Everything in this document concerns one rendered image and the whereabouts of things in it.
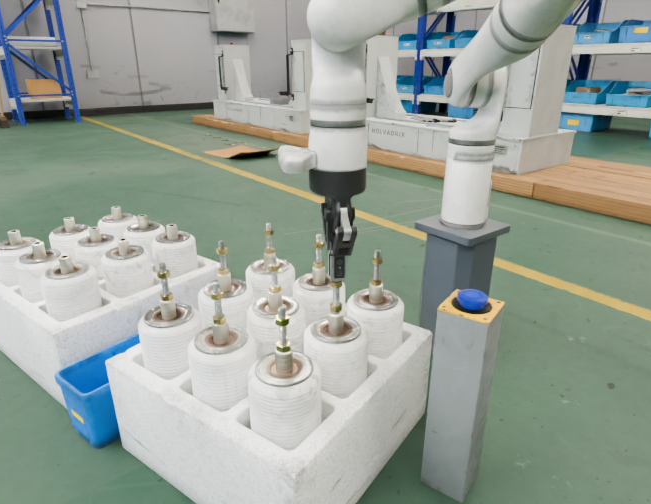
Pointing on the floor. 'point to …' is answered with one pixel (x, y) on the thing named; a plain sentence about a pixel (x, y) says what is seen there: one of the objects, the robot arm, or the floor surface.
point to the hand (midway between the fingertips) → (337, 265)
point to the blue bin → (93, 394)
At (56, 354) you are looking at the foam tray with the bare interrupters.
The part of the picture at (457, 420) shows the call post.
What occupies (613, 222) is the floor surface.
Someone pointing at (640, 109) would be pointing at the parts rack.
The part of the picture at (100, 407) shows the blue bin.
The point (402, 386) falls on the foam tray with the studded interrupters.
